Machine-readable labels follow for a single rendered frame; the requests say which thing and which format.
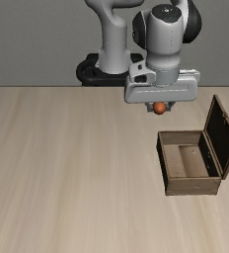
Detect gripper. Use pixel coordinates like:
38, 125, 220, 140
123, 61, 201, 114

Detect orange-brown egg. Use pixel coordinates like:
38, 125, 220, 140
153, 102, 167, 116

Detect brown wooden box lid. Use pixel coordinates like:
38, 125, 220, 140
203, 94, 229, 181

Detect brown wooden box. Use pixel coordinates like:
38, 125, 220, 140
156, 129, 224, 197

